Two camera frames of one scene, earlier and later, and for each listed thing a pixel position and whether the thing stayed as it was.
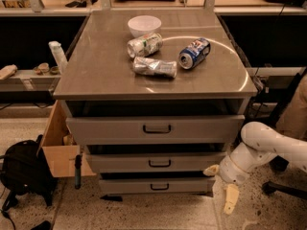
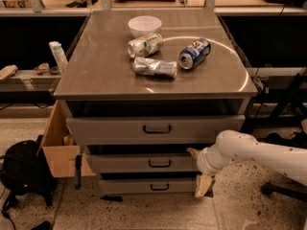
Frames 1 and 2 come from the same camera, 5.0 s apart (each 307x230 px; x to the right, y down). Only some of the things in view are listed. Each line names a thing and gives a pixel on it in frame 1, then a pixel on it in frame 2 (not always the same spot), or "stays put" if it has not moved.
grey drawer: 153,162 stays put
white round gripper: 230,172 to 201,162
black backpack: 25,171 stays put
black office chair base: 279,164 stays put
